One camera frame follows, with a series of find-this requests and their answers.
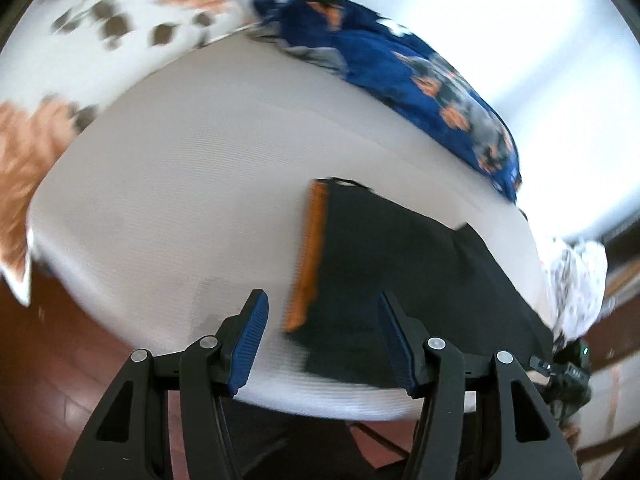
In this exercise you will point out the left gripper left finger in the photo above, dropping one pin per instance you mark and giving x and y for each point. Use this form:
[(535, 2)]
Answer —
[(127, 436)]

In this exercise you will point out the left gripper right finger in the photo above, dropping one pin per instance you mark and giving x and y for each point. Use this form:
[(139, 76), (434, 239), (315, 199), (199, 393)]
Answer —
[(482, 416)]

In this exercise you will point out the black pants orange waistband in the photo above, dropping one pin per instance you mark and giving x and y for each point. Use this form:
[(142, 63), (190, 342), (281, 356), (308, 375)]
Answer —
[(356, 245)]

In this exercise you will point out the white dotted cloth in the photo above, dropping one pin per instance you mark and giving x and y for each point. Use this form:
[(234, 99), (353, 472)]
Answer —
[(575, 279)]

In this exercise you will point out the beige woven mattress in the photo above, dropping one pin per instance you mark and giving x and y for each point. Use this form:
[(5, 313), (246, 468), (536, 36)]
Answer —
[(189, 192)]

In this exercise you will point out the blue dog print blanket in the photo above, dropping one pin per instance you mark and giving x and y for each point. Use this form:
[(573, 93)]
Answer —
[(398, 68)]

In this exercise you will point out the white floral pillow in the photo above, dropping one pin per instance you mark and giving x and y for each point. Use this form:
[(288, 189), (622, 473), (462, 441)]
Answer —
[(64, 63)]

